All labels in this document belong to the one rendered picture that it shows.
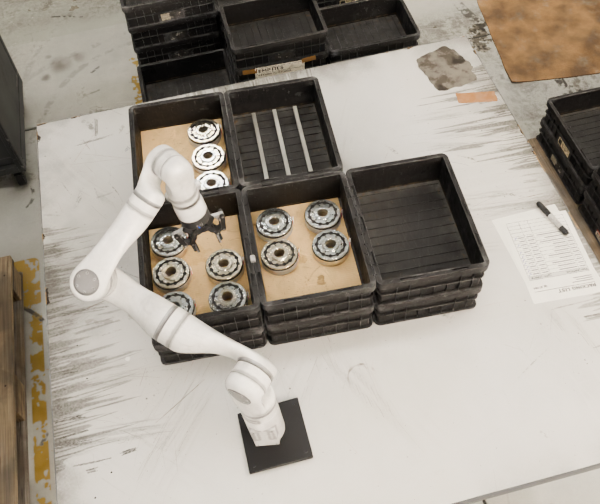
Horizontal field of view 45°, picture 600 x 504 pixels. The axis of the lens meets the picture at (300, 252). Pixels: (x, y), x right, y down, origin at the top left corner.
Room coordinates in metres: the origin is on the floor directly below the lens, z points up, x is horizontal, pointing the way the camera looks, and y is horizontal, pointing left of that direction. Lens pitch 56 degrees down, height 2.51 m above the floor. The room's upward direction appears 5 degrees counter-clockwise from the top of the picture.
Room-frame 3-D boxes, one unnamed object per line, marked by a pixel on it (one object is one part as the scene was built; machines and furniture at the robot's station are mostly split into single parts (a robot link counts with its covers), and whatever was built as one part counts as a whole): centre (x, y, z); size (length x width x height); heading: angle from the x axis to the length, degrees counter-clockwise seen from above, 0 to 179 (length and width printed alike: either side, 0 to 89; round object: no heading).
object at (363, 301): (1.14, -0.02, 0.87); 0.40 x 0.30 x 0.11; 6
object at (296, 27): (2.49, 0.03, 0.37); 0.40 x 0.30 x 0.45; 100
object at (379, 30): (2.55, -0.37, 0.31); 0.40 x 0.30 x 0.34; 100
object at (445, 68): (1.99, -0.58, 0.71); 0.22 x 0.19 x 0.01; 10
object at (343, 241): (1.14, -0.09, 0.86); 0.10 x 0.10 x 0.01
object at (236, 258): (1.11, 0.21, 0.86); 0.10 x 0.10 x 0.01
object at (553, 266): (1.16, -0.73, 0.70); 0.33 x 0.23 x 0.01; 10
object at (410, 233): (1.17, -0.32, 0.87); 0.40 x 0.30 x 0.11; 6
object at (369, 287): (1.14, -0.02, 0.92); 0.40 x 0.30 x 0.02; 6
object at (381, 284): (1.17, -0.32, 0.92); 0.40 x 0.30 x 0.02; 6
